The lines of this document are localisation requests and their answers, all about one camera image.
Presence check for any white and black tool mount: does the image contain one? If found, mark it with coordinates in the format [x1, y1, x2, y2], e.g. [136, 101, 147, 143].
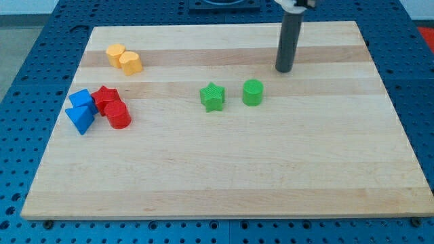
[275, 0, 316, 14]

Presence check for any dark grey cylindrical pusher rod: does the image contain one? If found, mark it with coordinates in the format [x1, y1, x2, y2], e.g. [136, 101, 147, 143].
[275, 12, 304, 73]

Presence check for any green star block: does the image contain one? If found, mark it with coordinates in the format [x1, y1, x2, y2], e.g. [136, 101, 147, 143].
[199, 82, 225, 113]

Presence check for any red star block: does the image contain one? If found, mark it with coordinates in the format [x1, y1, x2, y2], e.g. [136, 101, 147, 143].
[91, 85, 121, 116]

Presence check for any green cylinder block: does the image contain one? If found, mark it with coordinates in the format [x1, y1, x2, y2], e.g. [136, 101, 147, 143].
[242, 79, 264, 106]

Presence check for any wooden board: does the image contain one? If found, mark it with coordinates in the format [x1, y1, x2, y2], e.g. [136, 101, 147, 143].
[21, 21, 433, 220]

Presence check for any yellow heart block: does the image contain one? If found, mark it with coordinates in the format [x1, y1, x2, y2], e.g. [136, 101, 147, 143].
[119, 51, 143, 76]

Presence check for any yellow hexagon block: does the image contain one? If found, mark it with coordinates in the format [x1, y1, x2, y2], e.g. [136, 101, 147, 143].
[106, 43, 126, 68]

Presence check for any red cylinder block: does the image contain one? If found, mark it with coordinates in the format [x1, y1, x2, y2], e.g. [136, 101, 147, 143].
[104, 100, 132, 129]

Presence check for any blue cube block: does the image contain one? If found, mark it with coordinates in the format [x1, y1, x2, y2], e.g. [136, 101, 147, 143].
[68, 89, 98, 115]

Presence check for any blue triangle block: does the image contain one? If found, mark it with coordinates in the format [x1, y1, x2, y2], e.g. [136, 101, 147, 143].
[65, 106, 94, 135]

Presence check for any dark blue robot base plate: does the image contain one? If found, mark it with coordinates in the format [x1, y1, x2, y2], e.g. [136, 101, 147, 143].
[188, 0, 261, 13]

